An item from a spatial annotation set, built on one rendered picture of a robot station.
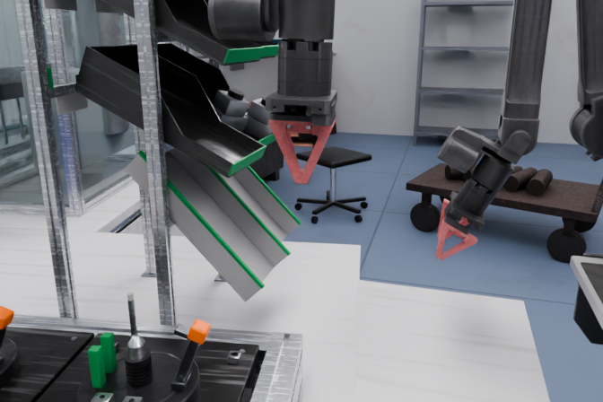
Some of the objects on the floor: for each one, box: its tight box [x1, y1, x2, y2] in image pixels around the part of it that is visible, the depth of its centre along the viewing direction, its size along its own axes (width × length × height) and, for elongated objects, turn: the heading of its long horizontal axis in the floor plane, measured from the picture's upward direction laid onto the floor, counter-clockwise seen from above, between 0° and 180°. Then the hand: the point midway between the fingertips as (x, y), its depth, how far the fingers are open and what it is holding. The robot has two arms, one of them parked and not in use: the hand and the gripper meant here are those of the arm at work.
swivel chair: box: [294, 122, 371, 223], centre depth 400 cm, size 60×60×94 cm
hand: (301, 176), depth 57 cm, fingers closed
